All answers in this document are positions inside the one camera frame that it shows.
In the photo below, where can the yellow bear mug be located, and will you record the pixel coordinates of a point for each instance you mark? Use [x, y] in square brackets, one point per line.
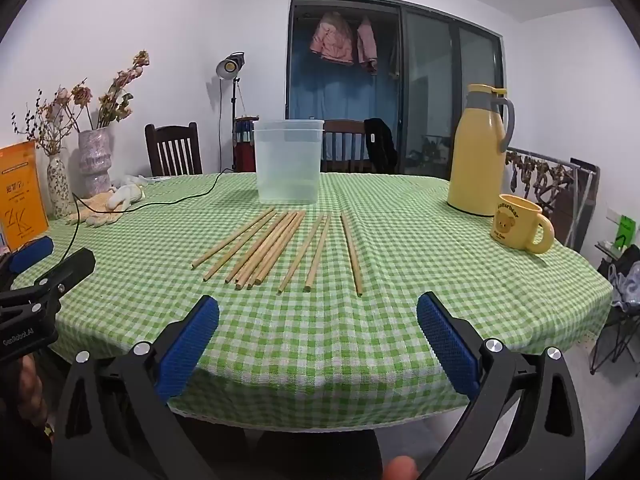
[515, 222]

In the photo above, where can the person's left forearm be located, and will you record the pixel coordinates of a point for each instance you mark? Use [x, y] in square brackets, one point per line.
[22, 400]

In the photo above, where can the thin dried flower twigs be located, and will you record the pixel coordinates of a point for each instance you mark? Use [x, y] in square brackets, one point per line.
[47, 125]

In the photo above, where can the black folding chair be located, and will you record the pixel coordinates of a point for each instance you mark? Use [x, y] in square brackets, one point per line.
[612, 330]

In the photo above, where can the dark wooden chair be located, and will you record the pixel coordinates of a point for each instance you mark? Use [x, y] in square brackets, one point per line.
[345, 127]
[172, 132]

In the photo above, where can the green box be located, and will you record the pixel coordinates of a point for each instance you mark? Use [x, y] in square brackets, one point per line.
[625, 232]

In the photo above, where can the translucent plastic container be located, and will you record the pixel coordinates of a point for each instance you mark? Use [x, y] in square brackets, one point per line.
[287, 170]

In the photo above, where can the black sliding glass door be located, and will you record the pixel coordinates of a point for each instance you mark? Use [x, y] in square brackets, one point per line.
[430, 85]

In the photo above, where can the small floral vase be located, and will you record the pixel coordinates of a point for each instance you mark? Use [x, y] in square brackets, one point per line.
[59, 190]

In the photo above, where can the small pink jacket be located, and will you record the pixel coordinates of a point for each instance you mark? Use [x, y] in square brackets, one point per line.
[366, 42]

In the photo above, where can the plush toy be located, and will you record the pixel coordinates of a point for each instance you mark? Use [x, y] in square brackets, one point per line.
[95, 212]

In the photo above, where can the grey cloth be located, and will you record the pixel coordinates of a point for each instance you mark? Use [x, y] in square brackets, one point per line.
[627, 285]

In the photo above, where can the black garment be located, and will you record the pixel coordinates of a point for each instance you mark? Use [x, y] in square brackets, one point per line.
[380, 150]

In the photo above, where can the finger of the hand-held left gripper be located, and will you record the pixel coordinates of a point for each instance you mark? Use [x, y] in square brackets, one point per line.
[31, 253]
[70, 267]

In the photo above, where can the tall dried flowers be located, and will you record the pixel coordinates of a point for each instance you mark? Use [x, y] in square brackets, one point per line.
[117, 95]

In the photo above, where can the large pink jacket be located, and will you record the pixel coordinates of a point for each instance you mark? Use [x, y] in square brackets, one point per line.
[330, 37]

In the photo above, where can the person's right hand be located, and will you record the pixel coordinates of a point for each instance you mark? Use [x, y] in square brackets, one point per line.
[400, 469]

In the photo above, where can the pink speckled vase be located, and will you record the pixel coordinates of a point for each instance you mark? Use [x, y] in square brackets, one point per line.
[95, 160]

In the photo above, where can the ornate metal rack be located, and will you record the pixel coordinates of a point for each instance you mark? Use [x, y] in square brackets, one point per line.
[550, 180]

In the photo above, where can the green checkered tablecloth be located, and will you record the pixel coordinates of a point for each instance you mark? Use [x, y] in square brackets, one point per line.
[350, 340]

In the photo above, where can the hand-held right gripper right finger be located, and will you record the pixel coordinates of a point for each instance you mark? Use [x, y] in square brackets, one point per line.
[447, 345]

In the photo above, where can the yellow thermos jug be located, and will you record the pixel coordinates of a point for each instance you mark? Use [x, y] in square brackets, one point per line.
[475, 160]

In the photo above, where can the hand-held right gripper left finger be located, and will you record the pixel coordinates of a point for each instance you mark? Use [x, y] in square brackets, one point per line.
[187, 342]

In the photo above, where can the white cotton glove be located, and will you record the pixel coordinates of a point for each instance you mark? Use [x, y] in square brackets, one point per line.
[127, 192]

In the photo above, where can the orange book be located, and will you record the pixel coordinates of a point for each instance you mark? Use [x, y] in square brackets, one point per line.
[20, 195]

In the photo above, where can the row of wooden chopsticks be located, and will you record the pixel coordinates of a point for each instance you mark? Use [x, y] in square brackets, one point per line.
[272, 247]

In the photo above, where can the studio lamp on stand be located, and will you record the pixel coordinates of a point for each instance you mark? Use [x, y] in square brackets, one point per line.
[227, 66]

